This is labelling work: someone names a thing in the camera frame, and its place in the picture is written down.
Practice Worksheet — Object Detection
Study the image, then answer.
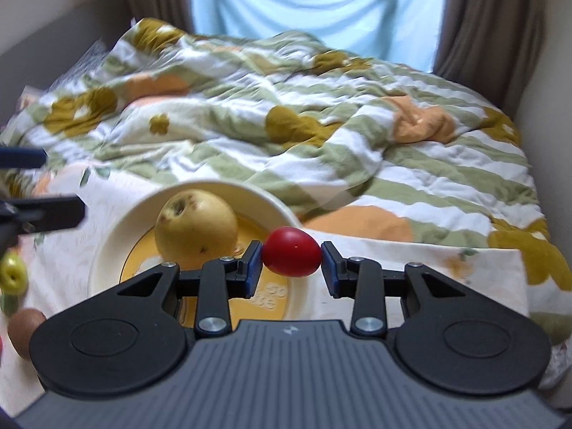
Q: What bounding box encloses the large yellow pear apple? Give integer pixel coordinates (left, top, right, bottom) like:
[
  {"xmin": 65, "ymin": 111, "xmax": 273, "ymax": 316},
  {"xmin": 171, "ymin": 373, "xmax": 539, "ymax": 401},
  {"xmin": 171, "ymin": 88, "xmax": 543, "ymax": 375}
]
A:
[{"xmin": 154, "ymin": 189, "xmax": 238, "ymax": 269}]

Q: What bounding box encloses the red cherry tomato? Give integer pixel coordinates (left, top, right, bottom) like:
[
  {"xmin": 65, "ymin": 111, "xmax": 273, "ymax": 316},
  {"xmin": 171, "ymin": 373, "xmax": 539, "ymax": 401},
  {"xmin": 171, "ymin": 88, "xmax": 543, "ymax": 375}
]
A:
[{"xmin": 262, "ymin": 227, "xmax": 322, "ymax": 277}]

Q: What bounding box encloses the brown kiwi fruit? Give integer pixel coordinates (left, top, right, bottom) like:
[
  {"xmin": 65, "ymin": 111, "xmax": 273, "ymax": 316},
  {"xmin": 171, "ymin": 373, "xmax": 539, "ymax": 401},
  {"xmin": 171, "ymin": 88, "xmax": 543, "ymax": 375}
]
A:
[{"xmin": 8, "ymin": 308, "xmax": 46, "ymax": 361}]

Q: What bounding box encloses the floral cream tablecloth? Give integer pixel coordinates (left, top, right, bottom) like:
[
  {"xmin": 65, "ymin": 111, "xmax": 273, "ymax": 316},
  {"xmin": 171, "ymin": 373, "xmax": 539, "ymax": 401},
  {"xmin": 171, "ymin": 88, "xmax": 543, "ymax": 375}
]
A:
[{"xmin": 1, "ymin": 163, "xmax": 529, "ymax": 415}]

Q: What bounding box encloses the green apple left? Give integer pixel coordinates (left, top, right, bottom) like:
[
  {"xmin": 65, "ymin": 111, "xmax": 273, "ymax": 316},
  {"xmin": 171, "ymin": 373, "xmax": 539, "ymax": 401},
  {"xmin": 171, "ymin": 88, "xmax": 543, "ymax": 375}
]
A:
[{"xmin": 0, "ymin": 251, "xmax": 28, "ymax": 295}]

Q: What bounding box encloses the cream yellow plate bowl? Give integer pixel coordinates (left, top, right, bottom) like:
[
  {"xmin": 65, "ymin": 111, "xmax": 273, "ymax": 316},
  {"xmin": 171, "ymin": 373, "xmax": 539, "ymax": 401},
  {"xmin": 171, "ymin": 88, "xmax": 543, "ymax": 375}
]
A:
[{"xmin": 89, "ymin": 180, "xmax": 300, "ymax": 295}]

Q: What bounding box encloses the grey bed headboard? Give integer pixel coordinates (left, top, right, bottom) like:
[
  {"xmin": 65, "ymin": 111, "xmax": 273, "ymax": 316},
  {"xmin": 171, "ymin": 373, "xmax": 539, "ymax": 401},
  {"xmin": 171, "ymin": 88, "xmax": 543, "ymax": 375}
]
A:
[{"xmin": 1, "ymin": 0, "xmax": 132, "ymax": 124}]

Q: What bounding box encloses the patterned grey pillow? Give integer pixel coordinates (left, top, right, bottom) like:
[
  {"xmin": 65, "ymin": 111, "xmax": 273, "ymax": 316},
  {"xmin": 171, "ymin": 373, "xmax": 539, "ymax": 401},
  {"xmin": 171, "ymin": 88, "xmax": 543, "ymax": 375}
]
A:
[{"xmin": 49, "ymin": 40, "xmax": 109, "ymax": 91}]

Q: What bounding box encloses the floral striped duvet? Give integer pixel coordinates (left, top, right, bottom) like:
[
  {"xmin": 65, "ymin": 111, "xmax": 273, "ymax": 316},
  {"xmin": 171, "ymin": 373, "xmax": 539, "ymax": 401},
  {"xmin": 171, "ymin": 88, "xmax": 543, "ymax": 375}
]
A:
[{"xmin": 1, "ymin": 19, "xmax": 571, "ymax": 344}]

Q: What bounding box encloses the light blue window cloth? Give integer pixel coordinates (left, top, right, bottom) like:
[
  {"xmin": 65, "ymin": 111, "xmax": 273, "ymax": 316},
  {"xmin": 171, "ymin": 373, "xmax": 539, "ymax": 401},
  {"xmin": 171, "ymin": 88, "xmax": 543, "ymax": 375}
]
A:
[{"xmin": 192, "ymin": 0, "xmax": 445, "ymax": 72}]

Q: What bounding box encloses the brown curtain right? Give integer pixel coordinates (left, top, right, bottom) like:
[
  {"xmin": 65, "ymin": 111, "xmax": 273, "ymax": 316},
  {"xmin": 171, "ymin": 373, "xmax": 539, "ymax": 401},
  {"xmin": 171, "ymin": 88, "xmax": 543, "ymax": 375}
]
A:
[{"xmin": 433, "ymin": 0, "xmax": 547, "ymax": 117}]

